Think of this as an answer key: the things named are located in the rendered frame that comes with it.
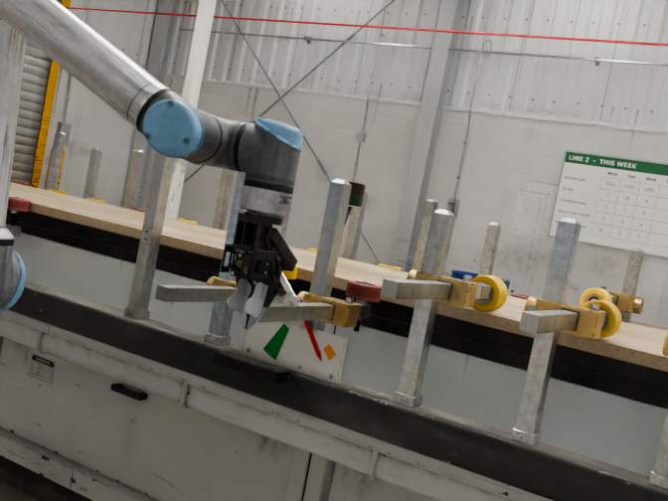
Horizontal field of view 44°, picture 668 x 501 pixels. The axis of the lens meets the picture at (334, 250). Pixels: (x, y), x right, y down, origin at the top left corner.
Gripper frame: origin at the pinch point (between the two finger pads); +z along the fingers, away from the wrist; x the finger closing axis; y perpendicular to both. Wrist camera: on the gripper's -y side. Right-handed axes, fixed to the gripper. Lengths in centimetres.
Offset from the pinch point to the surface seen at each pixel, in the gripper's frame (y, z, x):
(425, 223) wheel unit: -137, -24, -31
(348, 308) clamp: -27.3, -3.5, 4.9
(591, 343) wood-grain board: -49, -6, 50
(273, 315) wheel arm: -5.1, -1.6, 1.5
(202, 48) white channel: -126, -75, -135
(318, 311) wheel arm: -21.2, -2.1, 1.5
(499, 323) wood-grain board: -49, -6, 31
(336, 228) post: -28.3, -19.5, -2.3
